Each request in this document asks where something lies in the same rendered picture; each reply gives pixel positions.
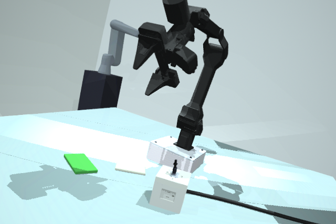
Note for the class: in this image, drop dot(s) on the green flat rectangular block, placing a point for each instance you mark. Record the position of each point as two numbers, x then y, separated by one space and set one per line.
80 164

